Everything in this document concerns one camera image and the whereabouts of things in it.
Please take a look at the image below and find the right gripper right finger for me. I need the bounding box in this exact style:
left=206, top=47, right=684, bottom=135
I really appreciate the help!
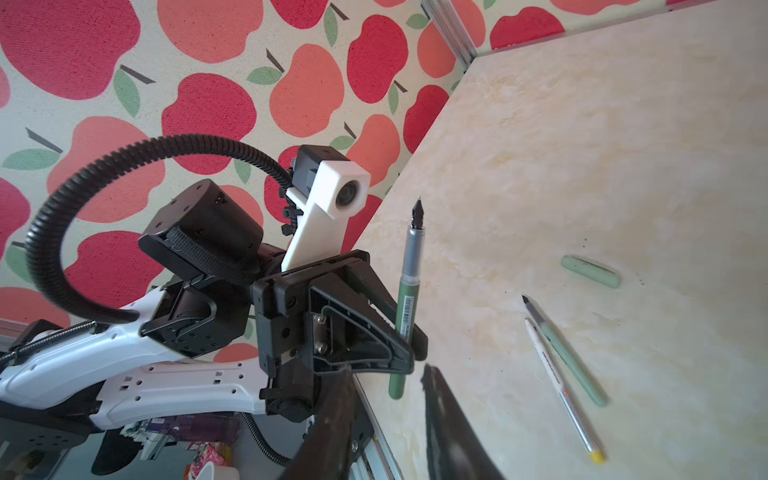
left=421, top=364, right=503, bottom=480

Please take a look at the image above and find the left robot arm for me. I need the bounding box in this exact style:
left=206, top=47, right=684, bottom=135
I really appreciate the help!
left=1, top=180, right=428, bottom=451

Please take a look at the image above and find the light green pen cap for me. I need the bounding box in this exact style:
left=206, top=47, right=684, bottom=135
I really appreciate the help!
left=561, top=255, right=622, bottom=289

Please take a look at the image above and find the dark green pen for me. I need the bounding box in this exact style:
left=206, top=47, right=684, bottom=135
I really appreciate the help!
left=387, top=198, right=427, bottom=401

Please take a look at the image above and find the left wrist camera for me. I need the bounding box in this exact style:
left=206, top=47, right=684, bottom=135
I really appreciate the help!
left=281, top=145, right=371, bottom=271

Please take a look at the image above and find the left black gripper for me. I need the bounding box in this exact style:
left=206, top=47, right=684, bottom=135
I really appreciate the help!
left=250, top=250, right=429, bottom=423

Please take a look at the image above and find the white yellow-tipped pen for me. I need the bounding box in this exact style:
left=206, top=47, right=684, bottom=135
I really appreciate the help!
left=525, top=318, right=606, bottom=464

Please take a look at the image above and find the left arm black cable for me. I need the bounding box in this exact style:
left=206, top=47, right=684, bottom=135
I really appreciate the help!
left=25, top=134, right=295, bottom=325

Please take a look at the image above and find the light green pen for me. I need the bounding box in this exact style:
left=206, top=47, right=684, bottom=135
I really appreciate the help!
left=522, top=295, right=608, bottom=407

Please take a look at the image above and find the left aluminium corner post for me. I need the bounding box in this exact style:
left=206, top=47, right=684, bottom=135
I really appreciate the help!
left=420, top=0, right=477, bottom=72

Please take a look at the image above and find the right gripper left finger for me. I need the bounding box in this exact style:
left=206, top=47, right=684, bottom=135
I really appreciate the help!
left=281, top=369, right=357, bottom=480

